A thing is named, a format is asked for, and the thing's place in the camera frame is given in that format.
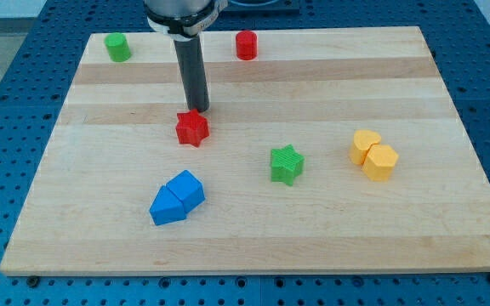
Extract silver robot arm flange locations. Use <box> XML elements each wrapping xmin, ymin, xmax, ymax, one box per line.
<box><xmin>143</xmin><ymin>0</ymin><xmax>228</xmax><ymax>42</ymax></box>

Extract green star block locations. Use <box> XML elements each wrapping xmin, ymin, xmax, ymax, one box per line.
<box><xmin>270</xmin><ymin>144</ymin><xmax>305</xmax><ymax>186</ymax></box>

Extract red star block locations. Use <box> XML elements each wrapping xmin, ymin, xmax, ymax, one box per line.
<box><xmin>175</xmin><ymin>109</ymin><xmax>209</xmax><ymax>147</ymax></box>

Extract blue cube block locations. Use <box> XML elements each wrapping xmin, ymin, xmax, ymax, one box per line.
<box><xmin>166</xmin><ymin>170</ymin><xmax>205</xmax><ymax>213</ymax></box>

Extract light wooden board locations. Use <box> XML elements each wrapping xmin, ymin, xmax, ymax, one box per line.
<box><xmin>0</xmin><ymin>26</ymin><xmax>490</xmax><ymax>276</ymax></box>

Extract blue triangular prism block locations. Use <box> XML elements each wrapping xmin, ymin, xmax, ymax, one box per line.
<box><xmin>149</xmin><ymin>185</ymin><xmax>186</xmax><ymax>226</ymax></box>

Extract red cylinder block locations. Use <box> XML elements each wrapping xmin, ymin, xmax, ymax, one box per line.
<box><xmin>235</xmin><ymin>31</ymin><xmax>258</xmax><ymax>60</ymax></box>

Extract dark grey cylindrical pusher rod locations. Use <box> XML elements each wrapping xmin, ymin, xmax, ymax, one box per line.
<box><xmin>174</xmin><ymin>36</ymin><xmax>209</xmax><ymax>112</ymax></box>

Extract yellow heart block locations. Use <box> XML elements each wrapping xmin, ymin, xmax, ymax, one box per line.
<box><xmin>349</xmin><ymin>129</ymin><xmax>382</xmax><ymax>165</ymax></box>

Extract yellow hexagon block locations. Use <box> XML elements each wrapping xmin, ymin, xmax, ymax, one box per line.
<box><xmin>362</xmin><ymin>144</ymin><xmax>399</xmax><ymax>182</ymax></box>

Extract green cylinder block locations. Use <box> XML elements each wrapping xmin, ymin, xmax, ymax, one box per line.
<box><xmin>104</xmin><ymin>32</ymin><xmax>131</xmax><ymax>62</ymax></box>

